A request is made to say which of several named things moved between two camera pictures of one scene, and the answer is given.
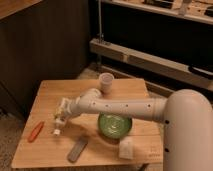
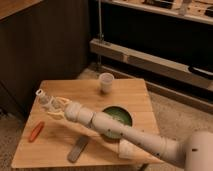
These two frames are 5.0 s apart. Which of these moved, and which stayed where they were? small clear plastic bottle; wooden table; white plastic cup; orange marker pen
Moved: small clear plastic bottle
Stayed: orange marker pen; wooden table; white plastic cup
